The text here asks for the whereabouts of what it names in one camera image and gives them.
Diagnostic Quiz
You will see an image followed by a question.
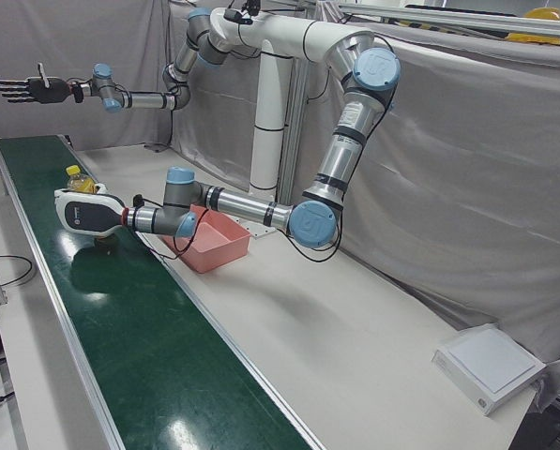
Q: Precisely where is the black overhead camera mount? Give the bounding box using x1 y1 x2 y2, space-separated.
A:
222 0 262 25

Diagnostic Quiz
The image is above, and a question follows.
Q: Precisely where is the grey backdrop cloth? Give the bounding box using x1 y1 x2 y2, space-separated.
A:
0 0 174 152
169 18 560 413

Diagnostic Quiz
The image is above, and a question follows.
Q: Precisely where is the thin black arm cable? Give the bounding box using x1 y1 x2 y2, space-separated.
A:
143 77 175 153
138 213 202 262

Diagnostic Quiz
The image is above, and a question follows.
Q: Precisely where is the yellow hard hat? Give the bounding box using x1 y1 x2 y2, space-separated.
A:
524 6 560 21

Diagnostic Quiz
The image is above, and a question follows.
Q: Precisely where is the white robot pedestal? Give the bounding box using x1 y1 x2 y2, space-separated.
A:
210 7 377 240

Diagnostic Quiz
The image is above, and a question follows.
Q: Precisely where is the black desk cable loop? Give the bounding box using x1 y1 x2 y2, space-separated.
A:
0 254 35 287

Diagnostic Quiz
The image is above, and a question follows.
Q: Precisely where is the pink plastic basket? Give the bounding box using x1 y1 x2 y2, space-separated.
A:
160 203 251 275

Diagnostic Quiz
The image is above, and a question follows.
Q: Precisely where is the orange juice bottle yellow cap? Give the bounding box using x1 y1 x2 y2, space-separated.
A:
65 164 119 249

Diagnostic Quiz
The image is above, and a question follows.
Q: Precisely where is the white flat carton box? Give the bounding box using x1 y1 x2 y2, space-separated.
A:
431 322 547 417

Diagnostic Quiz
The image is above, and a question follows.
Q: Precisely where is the grey blue-jointed robot arm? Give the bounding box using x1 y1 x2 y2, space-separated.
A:
70 7 232 114
119 35 401 249

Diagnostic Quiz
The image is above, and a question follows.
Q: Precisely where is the green conveyor belt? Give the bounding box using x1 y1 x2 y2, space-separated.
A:
0 134 325 450

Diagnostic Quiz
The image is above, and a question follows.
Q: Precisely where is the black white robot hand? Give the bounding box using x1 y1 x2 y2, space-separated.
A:
0 63 72 105
53 184 127 235

